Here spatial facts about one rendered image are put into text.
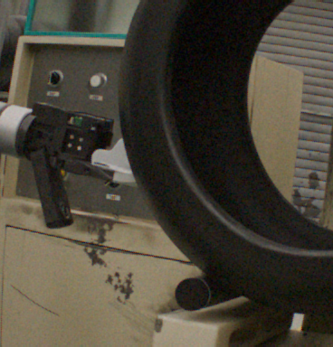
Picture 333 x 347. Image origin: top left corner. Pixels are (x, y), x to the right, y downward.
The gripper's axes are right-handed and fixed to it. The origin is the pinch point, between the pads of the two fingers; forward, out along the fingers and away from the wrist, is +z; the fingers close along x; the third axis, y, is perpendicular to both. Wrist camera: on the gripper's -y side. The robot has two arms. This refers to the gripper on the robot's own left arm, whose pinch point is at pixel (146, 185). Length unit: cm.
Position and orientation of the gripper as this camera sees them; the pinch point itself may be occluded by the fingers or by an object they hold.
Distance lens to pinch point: 141.1
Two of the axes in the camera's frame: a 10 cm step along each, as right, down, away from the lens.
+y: 2.3, -9.7, -1.0
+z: 8.8, 2.5, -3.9
